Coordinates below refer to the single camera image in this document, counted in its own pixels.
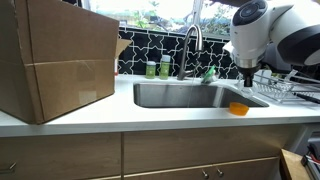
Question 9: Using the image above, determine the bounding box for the metal drawer handle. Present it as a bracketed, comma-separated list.
[0, 161, 18, 175]

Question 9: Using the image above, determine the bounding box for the curved steel kitchen faucet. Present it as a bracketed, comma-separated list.
[176, 24, 204, 81]

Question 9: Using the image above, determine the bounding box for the brown cardboard box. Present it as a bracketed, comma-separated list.
[0, 0, 133, 125]

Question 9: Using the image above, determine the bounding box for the robot base mounting frame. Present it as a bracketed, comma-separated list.
[301, 131, 320, 180]

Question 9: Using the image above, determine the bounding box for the orange plastic bowl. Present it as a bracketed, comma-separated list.
[228, 101, 250, 117]

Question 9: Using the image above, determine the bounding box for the steel spoon with black handle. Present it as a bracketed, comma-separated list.
[293, 92, 320, 105]

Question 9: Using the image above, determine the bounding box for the stainless steel sink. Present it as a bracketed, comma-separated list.
[133, 82, 270, 109]

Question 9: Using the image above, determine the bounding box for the metal wire dish rack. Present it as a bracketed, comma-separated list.
[251, 69, 320, 105]

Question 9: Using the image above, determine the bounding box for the wooden platform board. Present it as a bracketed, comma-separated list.
[279, 148, 313, 180]

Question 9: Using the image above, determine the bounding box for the kitchen window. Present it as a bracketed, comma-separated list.
[81, 0, 241, 38]

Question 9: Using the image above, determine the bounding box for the tall green soap bottle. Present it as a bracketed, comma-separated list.
[159, 54, 172, 81]

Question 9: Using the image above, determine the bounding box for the short green soap bottle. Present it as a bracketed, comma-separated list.
[145, 60, 157, 80]

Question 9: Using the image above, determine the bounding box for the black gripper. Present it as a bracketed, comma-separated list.
[237, 64, 263, 88]

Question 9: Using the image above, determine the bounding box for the green sponge holder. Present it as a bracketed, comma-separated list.
[200, 64, 218, 84]

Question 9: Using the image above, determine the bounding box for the wooden kitchen cabinet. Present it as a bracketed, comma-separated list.
[0, 123, 301, 180]

